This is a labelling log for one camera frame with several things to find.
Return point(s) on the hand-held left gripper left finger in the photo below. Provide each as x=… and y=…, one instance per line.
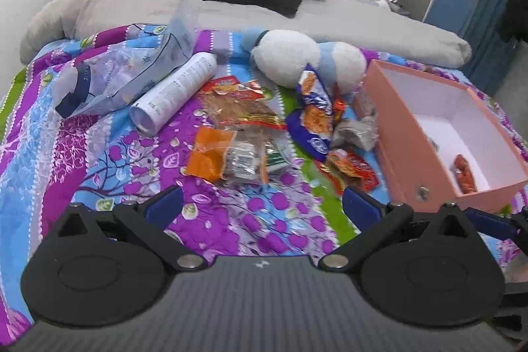
x=165, y=205

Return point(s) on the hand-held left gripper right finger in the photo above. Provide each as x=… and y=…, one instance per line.
x=363, y=207

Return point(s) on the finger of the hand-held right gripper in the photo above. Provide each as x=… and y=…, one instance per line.
x=491, y=224

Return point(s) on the grey snack packet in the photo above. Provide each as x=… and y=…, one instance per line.
x=354, y=131

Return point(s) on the pink cardboard box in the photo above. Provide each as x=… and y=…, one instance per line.
x=404, y=137

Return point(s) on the green clear snack packet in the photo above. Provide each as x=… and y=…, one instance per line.
x=251, y=158

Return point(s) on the red sausage snack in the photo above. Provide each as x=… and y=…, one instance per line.
x=464, y=174

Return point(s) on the orange snack packet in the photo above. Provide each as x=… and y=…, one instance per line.
x=208, y=158

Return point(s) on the floral printed bed sheet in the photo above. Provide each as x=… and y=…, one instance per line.
x=247, y=211

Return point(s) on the blue snack packet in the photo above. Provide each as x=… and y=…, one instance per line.
x=313, y=117

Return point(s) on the small red snack packet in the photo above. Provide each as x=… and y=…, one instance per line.
x=339, y=104

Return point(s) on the white spray can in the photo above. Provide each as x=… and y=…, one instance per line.
x=177, y=88

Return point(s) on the brown snack packet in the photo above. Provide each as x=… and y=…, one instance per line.
x=243, y=106

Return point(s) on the printed clear plastic bag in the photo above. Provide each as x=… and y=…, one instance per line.
x=115, y=80

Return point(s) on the white and blue plush toy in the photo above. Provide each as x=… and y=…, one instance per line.
x=284, y=55

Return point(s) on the grey duvet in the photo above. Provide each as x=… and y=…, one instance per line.
x=123, y=9

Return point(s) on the blue fabric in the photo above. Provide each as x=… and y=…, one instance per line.
x=486, y=14

